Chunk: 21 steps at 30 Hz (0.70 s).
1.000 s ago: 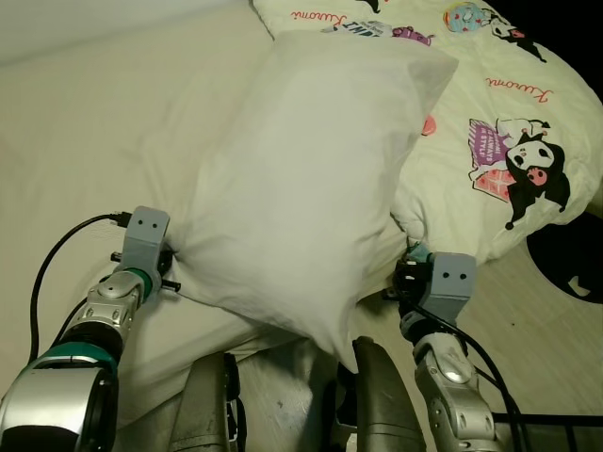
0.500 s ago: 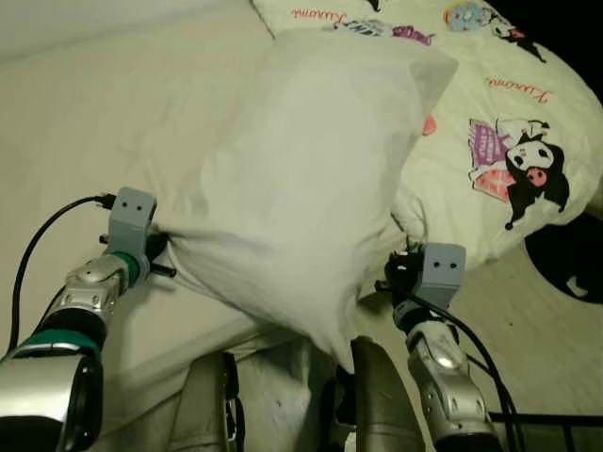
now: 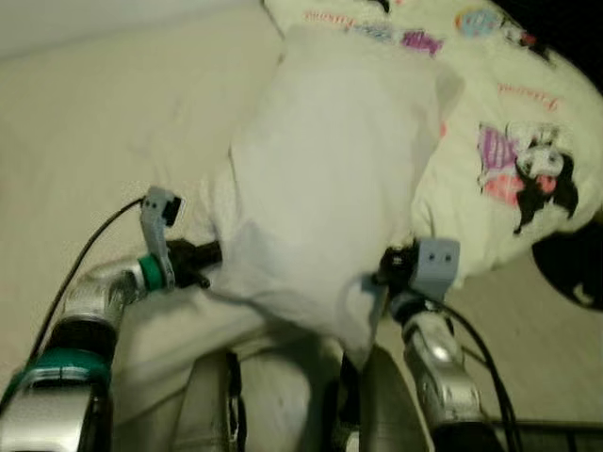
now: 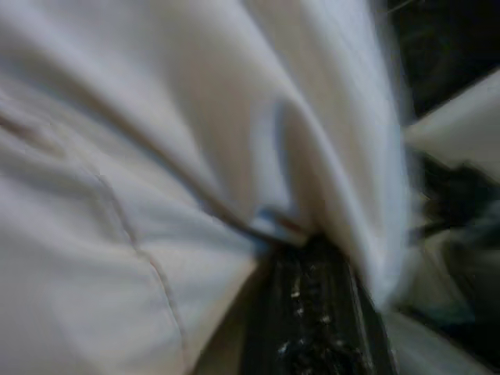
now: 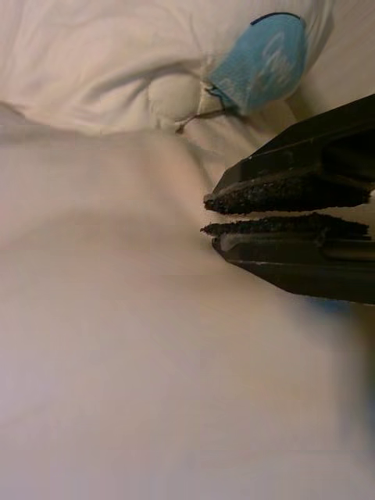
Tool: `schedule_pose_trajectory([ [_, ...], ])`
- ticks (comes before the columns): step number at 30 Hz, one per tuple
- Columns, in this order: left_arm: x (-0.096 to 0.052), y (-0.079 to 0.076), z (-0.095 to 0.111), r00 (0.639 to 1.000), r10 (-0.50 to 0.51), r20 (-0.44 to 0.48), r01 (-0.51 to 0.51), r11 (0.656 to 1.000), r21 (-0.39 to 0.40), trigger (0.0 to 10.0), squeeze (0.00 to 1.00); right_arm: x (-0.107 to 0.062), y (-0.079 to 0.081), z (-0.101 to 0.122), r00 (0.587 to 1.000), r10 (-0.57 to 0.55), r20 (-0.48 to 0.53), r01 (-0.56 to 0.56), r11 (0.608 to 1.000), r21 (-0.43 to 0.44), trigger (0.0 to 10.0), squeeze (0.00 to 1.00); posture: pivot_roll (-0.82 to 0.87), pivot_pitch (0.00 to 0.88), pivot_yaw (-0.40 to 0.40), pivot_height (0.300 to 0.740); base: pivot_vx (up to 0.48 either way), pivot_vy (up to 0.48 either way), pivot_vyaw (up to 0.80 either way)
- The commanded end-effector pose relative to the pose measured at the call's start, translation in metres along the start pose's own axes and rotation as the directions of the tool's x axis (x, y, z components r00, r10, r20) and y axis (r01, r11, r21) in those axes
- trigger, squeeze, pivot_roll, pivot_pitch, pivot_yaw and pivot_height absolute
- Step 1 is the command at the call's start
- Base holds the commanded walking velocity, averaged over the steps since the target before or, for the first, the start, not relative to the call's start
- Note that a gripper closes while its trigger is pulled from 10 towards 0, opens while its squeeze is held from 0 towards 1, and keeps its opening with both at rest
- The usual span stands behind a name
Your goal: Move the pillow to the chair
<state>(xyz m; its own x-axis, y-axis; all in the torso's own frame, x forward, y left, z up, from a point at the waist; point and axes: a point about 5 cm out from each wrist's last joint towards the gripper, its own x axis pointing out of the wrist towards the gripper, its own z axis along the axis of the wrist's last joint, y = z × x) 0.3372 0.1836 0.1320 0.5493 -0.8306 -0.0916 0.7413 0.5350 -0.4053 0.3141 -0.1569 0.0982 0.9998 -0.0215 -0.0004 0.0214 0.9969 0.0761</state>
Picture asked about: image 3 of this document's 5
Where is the white pillow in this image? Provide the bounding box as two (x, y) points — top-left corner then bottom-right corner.
(203, 26), (465, 371)

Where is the robot right leg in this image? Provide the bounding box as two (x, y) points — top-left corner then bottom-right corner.
(325, 344), (434, 452)

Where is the robot leg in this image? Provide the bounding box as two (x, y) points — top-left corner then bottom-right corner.
(174, 348), (249, 452)
(325, 344), (434, 452)

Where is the robot left leg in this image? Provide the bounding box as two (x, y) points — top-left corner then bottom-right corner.
(174, 348), (249, 452)

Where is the black standing fan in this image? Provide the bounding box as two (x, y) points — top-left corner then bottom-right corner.
(532, 218), (603, 313)

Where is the cream cartoon print blanket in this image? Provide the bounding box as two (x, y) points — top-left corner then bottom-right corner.
(264, 0), (603, 280)

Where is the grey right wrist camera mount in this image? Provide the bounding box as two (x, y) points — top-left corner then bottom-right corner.
(413, 237), (463, 300)

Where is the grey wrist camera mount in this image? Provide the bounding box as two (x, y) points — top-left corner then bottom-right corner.
(139, 186), (187, 291)
(413, 237), (463, 300)

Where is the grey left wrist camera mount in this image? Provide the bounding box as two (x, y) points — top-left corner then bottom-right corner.
(139, 186), (187, 291)

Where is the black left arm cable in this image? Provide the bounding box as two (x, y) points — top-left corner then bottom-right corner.
(0, 196), (148, 401)

